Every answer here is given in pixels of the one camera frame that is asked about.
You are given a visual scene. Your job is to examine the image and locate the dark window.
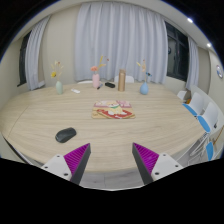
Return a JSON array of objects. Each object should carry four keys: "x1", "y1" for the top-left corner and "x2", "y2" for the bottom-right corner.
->
[
  {"x1": 17, "y1": 31, "x2": 31, "y2": 87},
  {"x1": 165, "y1": 22, "x2": 189, "y2": 81}
]

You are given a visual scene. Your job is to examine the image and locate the green vase with yellow flowers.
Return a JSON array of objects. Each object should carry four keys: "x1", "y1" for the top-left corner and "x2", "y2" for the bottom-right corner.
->
[{"x1": 51, "y1": 61, "x2": 63, "y2": 95}]

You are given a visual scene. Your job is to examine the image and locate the cartoon dog mouse pad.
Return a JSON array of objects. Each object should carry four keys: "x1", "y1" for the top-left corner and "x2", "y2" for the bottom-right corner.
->
[{"x1": 92, "y1": 100, "x2": 135, "y2": 119}]

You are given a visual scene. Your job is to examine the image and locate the pink vase with orange flowers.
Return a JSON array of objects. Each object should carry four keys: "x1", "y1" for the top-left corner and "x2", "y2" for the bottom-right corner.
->
[{"x1": 90, "y1": 55, "x2": 109, "y2": 88}]

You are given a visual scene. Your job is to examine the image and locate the blue vase with dried flowers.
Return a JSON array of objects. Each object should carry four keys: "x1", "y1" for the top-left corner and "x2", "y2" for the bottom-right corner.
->
[{"x1": 137, "y1": 61, "x2": 151, "y2": 95}]

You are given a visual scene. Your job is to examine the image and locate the small white remote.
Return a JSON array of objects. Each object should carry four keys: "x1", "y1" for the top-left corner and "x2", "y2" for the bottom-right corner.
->
[{"x1": 71, "y1": 89, "x2": 80, "y2": 94}]

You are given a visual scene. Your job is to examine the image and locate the white blue chair near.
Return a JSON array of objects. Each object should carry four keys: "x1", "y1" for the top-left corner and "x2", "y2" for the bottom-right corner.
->
[{"x1": 192, "y1": 102, "x2": 218, "y2": 155}]

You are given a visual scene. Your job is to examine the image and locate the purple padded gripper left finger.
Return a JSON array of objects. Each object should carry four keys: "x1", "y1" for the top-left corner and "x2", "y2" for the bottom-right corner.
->
[{"x1": 42, "y1": 143, "x2": 91, "y2": 185}]

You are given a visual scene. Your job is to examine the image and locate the dark left window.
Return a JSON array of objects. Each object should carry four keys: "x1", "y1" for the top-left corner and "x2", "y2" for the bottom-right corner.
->
[{"x1": 17, "y1": 31, "x2": 31, "y2": 87}]

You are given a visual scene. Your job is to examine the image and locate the white right curtain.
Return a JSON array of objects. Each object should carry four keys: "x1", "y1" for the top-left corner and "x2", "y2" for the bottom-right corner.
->
[{"x1": 186, "y1": 37, "x2": 199, "y2": 90}]

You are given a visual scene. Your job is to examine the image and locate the white blue chair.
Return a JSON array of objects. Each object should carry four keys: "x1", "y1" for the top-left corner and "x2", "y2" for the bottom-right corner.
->
[
  {"x1": 192, "y1": 102, "x2": 218, "y2": 155},
  {"x1": 183, "y1": 92, "x2": 204, "y2": 116}
]

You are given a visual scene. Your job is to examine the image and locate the white left curtain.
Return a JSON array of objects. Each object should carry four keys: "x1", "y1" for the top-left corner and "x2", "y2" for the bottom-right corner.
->
[{"x1": 25, "y1": 16, "x2": 50, "y2": 90}]

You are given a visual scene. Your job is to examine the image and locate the white chair behind table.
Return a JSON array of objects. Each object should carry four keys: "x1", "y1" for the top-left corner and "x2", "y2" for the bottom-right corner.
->
[{"x1": 114, "y1": 75, "x2": 134, "y2": 83}]

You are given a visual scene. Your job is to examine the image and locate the black computer mouse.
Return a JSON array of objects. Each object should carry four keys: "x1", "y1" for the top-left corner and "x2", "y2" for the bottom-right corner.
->
[{"x1": 55, "y1": 127, "x2": 77, "y2": 143}]

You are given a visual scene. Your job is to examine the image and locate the copper metal bottle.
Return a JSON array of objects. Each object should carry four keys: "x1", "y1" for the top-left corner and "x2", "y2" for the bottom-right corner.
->
[{"x1": 118, "y1": 69, "x2": 126, "y2": 92}]

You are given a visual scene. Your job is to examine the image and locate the large white centre curtain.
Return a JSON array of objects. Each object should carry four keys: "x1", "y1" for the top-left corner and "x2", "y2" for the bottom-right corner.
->
[{"x1": 74, "y1": 2, "x2": 168, "y2": 83}]

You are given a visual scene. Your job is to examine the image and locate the round wall clock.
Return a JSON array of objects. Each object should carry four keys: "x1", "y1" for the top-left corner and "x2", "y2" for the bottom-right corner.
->
[{"x1": 216, "y1": 65, "x2": 223, "y2": 79}]

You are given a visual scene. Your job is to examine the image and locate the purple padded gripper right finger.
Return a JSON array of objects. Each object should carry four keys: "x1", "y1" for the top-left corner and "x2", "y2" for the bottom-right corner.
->
[{"x1": 132, "y1": 143, "x2": 182, "y2": 185}]

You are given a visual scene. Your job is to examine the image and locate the blue chair at edge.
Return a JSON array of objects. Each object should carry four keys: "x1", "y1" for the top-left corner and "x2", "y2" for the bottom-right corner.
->
[{"x1": 206, "y1": 142, "x2": 215, "y2": 161}]

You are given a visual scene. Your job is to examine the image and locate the black pouch on table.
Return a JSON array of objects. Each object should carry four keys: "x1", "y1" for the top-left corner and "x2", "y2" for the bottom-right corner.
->
[{"x1": 105, "y1": 82, "x2": 115, "y2": 88}]

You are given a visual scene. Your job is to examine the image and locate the dark right window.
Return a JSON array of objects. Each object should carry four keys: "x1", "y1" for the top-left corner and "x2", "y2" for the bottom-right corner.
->
[{"x1": 165, "y1": 22, "x2": 189, "y2": 81}]

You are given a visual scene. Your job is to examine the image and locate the white blue chair far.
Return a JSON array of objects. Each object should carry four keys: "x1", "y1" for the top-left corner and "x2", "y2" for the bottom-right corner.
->
[{"x1": 183, "y1": 92, "x2": 204, "y2": 116}]

